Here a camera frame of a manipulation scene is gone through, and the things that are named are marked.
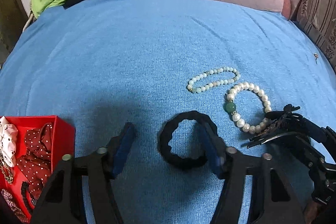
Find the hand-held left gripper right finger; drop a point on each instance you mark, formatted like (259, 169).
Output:
(212, 153)

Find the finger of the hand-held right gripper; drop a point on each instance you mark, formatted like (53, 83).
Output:
(312, 127)
(307, 150)

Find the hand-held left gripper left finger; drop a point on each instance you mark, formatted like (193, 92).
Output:
(123, 150)

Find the black lace bow hair clip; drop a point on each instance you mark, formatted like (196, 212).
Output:
(270, 127)

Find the red box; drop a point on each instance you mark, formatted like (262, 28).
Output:
(63, 129)

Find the dark red polka dot scrunchie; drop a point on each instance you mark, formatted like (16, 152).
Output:
(34, 161)

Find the black scrunchie with rhinestone bead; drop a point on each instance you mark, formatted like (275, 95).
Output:
(25, 188)

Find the white cherry print scrunchie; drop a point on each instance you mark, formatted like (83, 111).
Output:
(9, 134)

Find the red plaid scrunchie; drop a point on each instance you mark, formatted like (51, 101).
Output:
(10, 197)

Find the person's right hand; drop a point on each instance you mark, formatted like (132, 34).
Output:
(311, 212)

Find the striped pillow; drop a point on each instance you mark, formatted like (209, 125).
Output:
(320, 11)

